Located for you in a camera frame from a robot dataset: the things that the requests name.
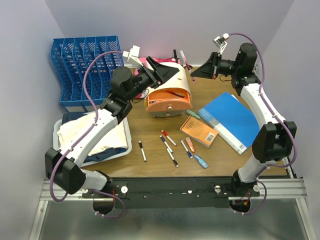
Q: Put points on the pink gel pen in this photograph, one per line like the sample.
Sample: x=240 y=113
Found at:
x=188 y=67

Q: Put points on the black cap whiteboard marker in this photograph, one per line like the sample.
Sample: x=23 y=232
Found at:
x=142 y=151

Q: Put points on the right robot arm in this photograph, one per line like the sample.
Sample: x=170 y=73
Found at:
x=274 y=140

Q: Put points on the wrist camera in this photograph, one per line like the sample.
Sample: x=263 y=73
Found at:
x=221 y=42
x=132 y=56

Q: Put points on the blue document folder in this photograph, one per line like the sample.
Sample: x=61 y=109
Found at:
x=234 y=122

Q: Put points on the blue correction tape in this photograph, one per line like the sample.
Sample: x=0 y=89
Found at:
x=200 y=161

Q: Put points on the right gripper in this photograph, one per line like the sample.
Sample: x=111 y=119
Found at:
x=212 y=65

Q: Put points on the orange correction tape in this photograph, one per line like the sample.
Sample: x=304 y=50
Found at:
x=190 y=144

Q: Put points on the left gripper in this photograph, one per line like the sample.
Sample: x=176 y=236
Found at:
x=163 y=72

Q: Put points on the grey bottom drawer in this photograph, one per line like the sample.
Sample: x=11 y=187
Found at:
x=167 y=113

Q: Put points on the white mini drawer cabinet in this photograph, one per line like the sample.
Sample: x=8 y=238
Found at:
x=179 y=80

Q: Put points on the red gel pen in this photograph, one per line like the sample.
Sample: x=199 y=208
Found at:
x=174 y=93

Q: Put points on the black marker lower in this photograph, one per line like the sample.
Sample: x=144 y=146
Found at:
x=172 y=158

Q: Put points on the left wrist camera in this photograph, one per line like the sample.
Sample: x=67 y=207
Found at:
x=132 y=56

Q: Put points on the white laundry basket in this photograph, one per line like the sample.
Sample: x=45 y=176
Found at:
x=116 y=143

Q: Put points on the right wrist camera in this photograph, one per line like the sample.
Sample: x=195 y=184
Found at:
x=221 y=42

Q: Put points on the red cap whiteboard marker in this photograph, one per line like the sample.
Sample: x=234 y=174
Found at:
x=168 y=137

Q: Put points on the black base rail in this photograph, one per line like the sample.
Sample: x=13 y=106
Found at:
x=180 y=192

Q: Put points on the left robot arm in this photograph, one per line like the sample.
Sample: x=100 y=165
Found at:
x=63 y=166

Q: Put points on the aluminium frame rail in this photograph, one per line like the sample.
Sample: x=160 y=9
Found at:
x=290 y=188

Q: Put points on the blue plastic file organizer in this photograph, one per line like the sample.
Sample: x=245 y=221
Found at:
x=84 y=66

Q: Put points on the white folded cloth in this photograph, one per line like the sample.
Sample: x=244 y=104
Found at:
x=75 y=127

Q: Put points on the orange paperback book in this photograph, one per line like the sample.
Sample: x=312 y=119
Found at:
x=199 y=131

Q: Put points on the blue cap marker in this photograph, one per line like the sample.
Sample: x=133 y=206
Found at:
x=166 y=144
x=186 y=149

